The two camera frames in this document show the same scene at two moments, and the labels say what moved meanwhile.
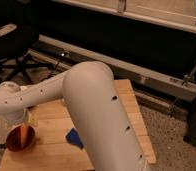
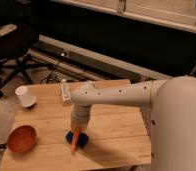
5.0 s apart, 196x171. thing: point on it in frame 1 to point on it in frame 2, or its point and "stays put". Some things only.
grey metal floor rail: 167,88 stays put
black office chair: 10,48 stays put
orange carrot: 23,135 to 76,138
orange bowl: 13,138 stays put
